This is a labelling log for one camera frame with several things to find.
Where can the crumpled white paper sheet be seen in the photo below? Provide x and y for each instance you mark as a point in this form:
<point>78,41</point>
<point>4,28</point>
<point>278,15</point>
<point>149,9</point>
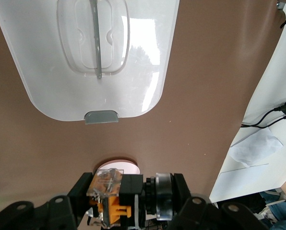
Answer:
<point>255,148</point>

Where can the white desk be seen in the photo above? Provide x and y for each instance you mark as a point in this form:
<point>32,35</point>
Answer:
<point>265,79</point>

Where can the pink round plate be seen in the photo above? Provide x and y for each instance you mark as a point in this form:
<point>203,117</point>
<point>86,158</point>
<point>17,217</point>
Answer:
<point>123,165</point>

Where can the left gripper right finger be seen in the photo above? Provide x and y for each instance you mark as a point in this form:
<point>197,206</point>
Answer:
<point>198,215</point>

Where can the white lidded storage box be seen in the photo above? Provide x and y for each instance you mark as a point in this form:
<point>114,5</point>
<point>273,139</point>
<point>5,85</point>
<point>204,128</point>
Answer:
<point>49,83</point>

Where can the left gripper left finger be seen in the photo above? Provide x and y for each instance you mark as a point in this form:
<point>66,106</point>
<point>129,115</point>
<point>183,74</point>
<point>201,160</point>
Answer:
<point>56,213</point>

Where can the blue cloth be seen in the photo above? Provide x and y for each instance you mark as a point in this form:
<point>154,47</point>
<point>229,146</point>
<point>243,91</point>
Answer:
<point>282,213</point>

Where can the small metal bracket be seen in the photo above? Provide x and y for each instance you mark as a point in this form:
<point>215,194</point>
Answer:
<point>280,4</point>

